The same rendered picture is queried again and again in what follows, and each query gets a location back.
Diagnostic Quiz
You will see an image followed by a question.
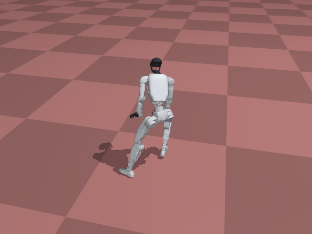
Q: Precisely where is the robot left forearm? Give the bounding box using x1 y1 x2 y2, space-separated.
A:
136 95 144 118

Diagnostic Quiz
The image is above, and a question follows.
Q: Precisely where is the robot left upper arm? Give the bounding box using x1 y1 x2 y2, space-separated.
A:
139 76 148 101

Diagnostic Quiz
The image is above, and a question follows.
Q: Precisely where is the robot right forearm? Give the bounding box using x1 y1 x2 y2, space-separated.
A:
164 99 173 109

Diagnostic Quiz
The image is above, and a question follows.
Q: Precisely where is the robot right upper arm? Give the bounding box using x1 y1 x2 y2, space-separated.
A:
166 77 175 100

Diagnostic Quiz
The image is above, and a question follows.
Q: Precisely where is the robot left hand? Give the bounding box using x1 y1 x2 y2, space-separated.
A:
130 112 139 119

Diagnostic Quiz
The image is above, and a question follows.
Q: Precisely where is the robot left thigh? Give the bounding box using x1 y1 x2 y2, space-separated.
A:
134 116 157 151

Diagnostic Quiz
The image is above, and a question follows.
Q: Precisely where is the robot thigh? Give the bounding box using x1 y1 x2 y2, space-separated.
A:
134 116 157 151
164 109 174 129

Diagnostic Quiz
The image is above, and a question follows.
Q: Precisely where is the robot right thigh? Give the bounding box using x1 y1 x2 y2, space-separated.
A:
164 109 174 129

